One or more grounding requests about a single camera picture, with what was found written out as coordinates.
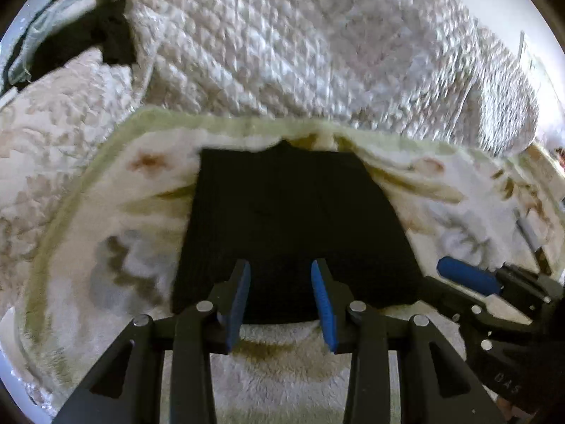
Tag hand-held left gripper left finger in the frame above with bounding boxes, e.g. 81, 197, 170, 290
53, 258, 252, 424

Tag pale green cloth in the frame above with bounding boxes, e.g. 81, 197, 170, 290
6, 0, 103, 84

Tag black pants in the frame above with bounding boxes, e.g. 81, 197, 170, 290
170, 139, 425, 325

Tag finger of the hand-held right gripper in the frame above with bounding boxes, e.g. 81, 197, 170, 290
436, 255, 564, 306
419, 275, 537, 347

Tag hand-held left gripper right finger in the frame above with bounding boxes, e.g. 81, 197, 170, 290
311, 258, 508, 424

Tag black cloth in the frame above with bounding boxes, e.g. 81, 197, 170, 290
0, 0, 137, 94

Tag white quilted bedspread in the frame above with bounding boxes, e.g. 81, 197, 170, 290
0, 0, 542, 314

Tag pale green fleece blanket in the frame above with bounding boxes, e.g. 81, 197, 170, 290
13, 105, 565, 424

